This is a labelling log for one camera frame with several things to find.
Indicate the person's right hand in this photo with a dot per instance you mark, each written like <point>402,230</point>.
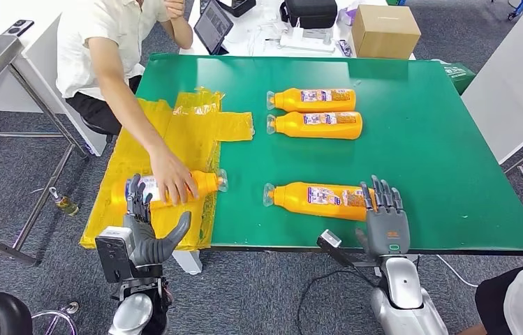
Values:
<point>173,178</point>

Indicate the person's left hand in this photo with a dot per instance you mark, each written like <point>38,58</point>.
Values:
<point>175,8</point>

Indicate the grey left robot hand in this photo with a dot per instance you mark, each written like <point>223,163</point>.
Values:
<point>145,245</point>

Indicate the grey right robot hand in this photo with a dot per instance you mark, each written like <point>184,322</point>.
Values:
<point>388,231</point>

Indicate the orange detergent bottle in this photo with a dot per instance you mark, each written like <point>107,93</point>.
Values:
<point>205,182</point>
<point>293,199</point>
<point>289,125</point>
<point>289,101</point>

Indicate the person's right forearm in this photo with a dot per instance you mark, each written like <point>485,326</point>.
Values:
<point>136,122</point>

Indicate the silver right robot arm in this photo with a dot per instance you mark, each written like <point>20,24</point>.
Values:
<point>400,286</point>

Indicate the person's left forearm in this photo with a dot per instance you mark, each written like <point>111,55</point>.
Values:
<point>182,34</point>

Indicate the small glass bottle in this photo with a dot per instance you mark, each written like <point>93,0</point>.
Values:
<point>68,205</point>

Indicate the black tablet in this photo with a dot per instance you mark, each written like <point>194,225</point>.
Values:
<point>212,25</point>

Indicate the yellow taped cardboard mat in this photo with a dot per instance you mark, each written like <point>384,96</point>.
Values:
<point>187,138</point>

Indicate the white table leg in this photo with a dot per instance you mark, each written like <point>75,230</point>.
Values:
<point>189,263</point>

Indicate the black flat device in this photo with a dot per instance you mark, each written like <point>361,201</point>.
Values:
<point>238,5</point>

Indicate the black stool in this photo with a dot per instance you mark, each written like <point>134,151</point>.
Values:
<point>99,131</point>

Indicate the black carry bag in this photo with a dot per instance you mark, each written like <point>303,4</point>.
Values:
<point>309,11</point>

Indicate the black smartphone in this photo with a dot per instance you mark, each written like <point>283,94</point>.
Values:
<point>18,27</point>

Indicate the clear bag with purple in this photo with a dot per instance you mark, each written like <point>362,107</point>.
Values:
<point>348,16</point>

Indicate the small purple packet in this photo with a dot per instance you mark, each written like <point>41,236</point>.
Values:
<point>344,47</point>

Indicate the large white table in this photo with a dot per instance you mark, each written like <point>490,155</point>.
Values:
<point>511,83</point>

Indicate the brown cardboard box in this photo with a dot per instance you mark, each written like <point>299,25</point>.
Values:
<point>383,32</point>

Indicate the blue cart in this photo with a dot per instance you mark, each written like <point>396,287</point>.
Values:
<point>522,5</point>

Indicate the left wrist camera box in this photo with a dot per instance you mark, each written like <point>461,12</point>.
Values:
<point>113,256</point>

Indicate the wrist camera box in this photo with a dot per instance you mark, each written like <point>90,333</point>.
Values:
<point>113,256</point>
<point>330,240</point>

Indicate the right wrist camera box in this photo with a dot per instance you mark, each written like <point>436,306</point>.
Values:
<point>330,240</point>

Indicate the chrome caster frame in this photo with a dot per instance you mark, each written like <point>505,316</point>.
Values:
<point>73,308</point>

